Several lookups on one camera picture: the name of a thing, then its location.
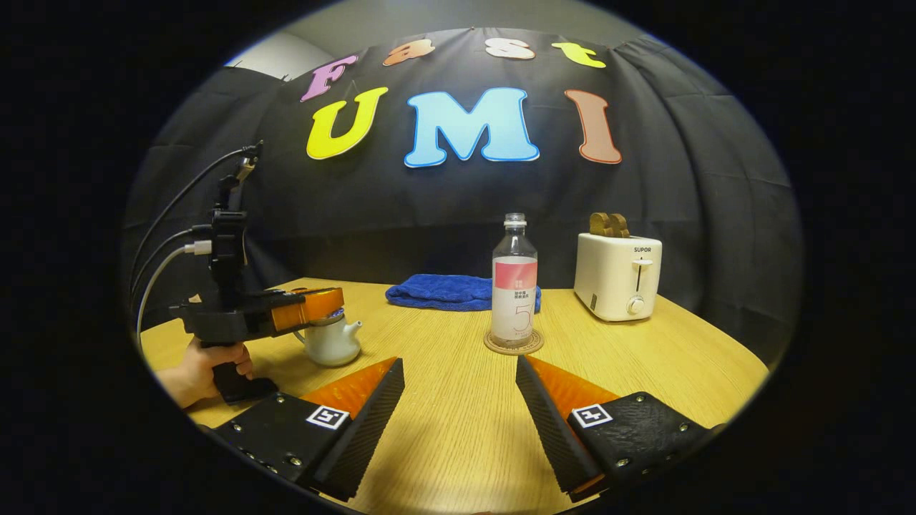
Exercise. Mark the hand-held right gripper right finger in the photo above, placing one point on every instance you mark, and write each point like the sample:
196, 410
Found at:
547, 429

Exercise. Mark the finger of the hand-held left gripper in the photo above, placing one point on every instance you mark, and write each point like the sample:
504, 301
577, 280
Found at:
308, 307

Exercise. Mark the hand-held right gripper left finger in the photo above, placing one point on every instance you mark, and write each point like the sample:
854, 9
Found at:
368, 436

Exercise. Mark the white ceramic teacup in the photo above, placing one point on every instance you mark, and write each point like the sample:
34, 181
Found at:
333, 347

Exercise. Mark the round brown coaster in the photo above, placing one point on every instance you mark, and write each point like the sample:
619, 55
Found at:
492, 345

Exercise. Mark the clear water bottle pink label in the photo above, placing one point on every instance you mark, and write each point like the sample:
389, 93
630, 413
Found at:
514, 300

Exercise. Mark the blue towel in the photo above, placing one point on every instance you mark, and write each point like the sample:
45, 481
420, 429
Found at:
436, 292

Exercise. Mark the white toaster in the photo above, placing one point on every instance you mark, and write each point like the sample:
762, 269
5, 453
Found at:
608, 279

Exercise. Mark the brown toast slice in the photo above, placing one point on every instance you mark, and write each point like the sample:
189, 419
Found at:
600, 225
622, 227

